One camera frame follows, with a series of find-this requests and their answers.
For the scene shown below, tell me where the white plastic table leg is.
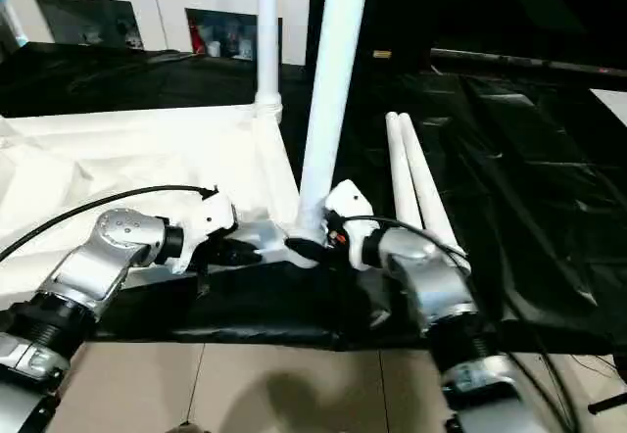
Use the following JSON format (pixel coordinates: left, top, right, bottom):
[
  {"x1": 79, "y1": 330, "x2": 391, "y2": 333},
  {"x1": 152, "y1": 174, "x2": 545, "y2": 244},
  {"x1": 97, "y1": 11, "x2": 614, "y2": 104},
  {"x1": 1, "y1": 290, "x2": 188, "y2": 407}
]
[
  {"x1": 253, "y1": 0, "x2": 286, "y2": 125},
  {"x1": 397, "y1": 113, "x2": 472, "y2": 278},
  {"x1": 384, "y1": 111, "x2": 428, "y2": 232},
  {"x1": 292, "y1": 0, "x2": 374, "y2": 249}
]

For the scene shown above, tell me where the white plastic table top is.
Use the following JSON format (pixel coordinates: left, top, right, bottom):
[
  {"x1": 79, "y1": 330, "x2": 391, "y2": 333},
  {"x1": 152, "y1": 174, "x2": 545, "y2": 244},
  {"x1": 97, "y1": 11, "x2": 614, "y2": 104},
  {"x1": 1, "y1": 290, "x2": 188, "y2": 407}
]
[{"x1": 0, "y1": 101, "x2": 325, "y2": 293}]

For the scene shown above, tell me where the black mat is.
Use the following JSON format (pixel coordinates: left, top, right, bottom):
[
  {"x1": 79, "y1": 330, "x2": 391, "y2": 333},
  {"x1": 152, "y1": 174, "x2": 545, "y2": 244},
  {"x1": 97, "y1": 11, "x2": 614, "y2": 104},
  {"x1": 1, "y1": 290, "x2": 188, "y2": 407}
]
[{"x1": 0, "y1": 40, "x2": 627, "y2": 356}]

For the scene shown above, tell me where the grey white ornament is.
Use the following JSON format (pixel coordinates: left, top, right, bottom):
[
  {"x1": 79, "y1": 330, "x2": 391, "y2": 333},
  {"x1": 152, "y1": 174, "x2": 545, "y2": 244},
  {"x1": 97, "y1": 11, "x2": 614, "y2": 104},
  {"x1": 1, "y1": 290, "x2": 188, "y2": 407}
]
[{"x1": 117, "y1": 17, "x2": 143, "y2": 48}]

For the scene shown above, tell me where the dark metal rod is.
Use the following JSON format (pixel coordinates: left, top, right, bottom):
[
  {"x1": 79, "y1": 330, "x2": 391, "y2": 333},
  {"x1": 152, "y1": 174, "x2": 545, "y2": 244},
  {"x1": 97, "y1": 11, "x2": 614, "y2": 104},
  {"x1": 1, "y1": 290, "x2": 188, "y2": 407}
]
[{"x1": 430, "y1": 47, "x2": 627, "y2": 77}]

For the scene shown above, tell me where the black backdrop cloth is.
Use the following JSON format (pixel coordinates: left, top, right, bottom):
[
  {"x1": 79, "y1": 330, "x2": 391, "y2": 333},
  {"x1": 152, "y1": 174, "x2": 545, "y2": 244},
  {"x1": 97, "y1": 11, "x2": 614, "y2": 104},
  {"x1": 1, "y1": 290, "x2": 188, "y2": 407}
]
[{"x1": 313, "y1": 0, "x2": 627, "y2": 55}]

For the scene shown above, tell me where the white flat panel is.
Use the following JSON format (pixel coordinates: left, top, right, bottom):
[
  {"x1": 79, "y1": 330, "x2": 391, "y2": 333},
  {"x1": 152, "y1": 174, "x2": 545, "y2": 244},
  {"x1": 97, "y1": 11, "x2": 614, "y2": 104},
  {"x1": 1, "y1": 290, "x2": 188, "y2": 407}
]
[{"x1": 589, "y1": 86, "x2": 627, "y2": 126}]

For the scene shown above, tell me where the black stand rod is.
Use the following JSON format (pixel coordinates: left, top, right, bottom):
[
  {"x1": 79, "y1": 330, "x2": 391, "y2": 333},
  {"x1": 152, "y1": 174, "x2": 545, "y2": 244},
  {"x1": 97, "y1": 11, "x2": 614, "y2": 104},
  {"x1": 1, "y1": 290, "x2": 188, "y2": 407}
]
[{"x1": 586, "y1": 392, "x2": 627, "y2": 415}]

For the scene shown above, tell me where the blue patterned strip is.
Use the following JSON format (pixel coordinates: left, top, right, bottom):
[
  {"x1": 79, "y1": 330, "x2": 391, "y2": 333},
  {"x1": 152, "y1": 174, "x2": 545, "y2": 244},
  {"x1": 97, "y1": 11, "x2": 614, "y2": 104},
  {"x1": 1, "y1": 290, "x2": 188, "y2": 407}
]
[{"x1": 0, "y1": 0, "x2": 28, "y2": 47}]

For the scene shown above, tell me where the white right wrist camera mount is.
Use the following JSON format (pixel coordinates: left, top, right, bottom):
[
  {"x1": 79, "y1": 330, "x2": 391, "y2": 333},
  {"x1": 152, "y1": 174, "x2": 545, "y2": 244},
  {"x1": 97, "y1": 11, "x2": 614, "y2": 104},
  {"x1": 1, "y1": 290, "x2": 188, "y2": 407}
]
[{"x1": 324, "y1": 178, "x2": 389, "y2": 272}]

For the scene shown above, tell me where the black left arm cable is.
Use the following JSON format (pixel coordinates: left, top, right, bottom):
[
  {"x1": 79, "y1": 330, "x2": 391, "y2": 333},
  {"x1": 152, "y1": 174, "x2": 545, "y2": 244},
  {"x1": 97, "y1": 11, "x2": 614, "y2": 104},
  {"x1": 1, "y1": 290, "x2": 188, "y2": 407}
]
[{"x1": 0, "y1": 183, "x2": 220, "y2": 264}]

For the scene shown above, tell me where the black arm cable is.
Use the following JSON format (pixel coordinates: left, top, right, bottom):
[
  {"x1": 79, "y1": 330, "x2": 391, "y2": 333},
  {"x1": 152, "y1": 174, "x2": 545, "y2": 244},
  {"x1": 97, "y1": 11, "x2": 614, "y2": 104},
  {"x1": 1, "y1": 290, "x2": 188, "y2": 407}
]
[
  {"x1": 0, "y1": 183, "x2": 220, "y2": 264},
  {"x1": 336, "y1": 214, "x2": 575, "y2": 433}
]

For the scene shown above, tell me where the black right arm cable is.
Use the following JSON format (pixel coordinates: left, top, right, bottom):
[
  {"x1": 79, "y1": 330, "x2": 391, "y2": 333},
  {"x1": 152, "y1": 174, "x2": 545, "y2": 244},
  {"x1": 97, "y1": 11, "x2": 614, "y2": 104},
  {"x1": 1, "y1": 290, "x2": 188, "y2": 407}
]
[{"x1": 336, "y1": 214, "x2": 575, "y2": 433}]

